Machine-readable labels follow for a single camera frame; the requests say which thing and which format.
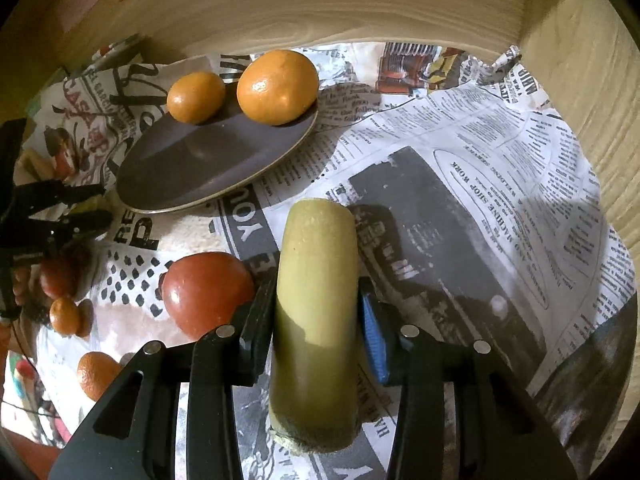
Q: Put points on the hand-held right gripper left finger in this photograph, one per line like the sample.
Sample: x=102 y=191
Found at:
x=257 y=332

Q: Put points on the dark grey plate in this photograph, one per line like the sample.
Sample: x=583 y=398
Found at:
x=210 y=155

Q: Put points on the red tomato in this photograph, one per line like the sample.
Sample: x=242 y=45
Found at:
x=202 y=295

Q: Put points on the yellow-green zucchini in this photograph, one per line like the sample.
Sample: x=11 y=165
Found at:
x=315 y=310

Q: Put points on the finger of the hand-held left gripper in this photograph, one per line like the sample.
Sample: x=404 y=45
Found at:
x=75 y=225
x=60 y=192

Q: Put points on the newspaper print table cover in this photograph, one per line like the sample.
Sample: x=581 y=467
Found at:
x=450 y=125

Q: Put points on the large orange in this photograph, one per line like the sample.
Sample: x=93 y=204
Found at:
x=277 y=87

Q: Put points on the medium oval orange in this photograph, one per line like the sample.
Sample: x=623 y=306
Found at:
x=196 y=97

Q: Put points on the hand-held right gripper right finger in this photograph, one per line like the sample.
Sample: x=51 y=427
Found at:
x=373 y=335

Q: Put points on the small red apple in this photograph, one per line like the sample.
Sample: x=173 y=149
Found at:
x=56 y=277

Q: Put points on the small orange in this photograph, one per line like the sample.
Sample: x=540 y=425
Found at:
x=65 y=316
x=96 y=375

